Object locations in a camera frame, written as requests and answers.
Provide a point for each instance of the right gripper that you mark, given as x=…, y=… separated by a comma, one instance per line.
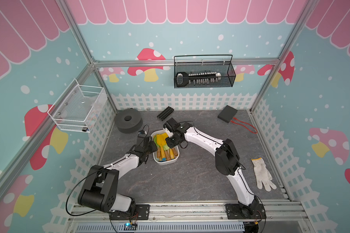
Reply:
x=169, y=144

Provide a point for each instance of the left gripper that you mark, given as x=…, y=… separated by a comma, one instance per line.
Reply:
x=154, y=148

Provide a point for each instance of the white plastic storage box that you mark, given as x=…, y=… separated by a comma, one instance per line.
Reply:
x=156, y=155

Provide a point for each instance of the yellow shovel blue tip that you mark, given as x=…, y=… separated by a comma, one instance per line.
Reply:
x=163, y=138

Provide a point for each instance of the yellow shovel wooden handle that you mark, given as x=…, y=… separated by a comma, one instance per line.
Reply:
x=164, y=151

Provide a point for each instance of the light green shovel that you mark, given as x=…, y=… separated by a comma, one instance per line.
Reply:
x=172, y=152

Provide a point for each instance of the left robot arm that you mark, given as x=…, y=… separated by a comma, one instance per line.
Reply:
x=99, y=189

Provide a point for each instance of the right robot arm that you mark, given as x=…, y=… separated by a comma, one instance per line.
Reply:
x=227, y=162

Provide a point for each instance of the black flat box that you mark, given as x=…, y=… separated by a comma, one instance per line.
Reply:
x=227, y=114

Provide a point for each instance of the black ribbed bar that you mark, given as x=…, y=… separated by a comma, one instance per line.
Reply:
x=165, y=113

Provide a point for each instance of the dark grey foam roll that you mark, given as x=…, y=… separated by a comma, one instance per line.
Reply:
x=128, y=121

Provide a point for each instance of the black socket bit holder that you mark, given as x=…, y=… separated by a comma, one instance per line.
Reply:
x=183, y=79

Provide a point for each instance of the small green circuit board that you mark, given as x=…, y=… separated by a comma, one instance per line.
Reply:
x=130, y=227

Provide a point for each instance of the white work glove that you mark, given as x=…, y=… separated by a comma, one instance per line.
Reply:
x=263, y=176

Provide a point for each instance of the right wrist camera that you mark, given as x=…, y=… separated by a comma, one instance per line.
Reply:
x=171, y=126

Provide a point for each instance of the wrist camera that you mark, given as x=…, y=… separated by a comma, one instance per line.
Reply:
x=171, y=126
x=141, y=133

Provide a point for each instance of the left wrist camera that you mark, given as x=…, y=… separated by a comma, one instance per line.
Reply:
x=141, y=133

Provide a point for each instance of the black mesh wall basket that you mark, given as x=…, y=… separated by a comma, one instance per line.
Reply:
x=203, y=71

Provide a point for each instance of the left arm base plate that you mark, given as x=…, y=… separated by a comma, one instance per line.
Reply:
x=138, y=212

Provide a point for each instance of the white wire wall basket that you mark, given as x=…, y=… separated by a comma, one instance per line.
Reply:
x=79, y=107

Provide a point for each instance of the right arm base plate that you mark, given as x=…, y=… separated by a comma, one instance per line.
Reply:
x=236, y=211

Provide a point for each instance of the grey slotted cable duct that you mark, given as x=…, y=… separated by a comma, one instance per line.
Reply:
x=164, y=227

